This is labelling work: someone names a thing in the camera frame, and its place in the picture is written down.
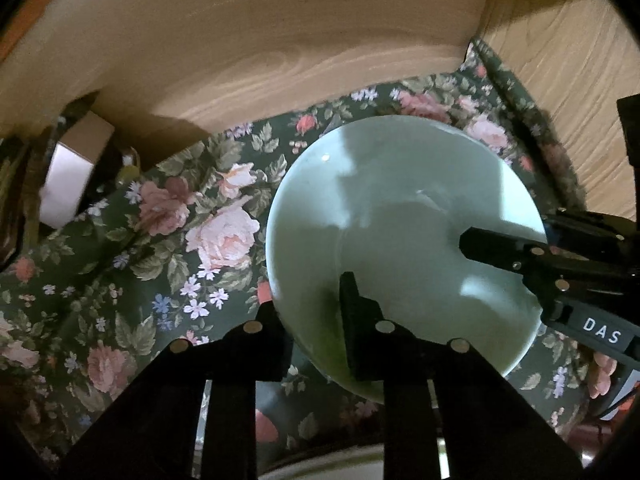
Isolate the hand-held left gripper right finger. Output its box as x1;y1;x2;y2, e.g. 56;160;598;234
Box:
339;271;586;480

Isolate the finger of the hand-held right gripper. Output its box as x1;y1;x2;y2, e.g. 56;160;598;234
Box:
542;210;640;272
458;227;576;307

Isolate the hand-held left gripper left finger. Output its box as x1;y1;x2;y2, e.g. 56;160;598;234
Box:
60;304;295;480

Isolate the light green plate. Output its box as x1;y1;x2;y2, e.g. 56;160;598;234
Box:
266;115;548;403

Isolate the black plastic crate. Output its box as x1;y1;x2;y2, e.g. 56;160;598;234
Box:
617;94;640;222

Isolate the dark green floral tablecloth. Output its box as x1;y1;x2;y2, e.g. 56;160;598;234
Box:
0;37;632;472

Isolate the cardboard box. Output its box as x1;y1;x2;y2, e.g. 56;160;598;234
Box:
37;110;117;231

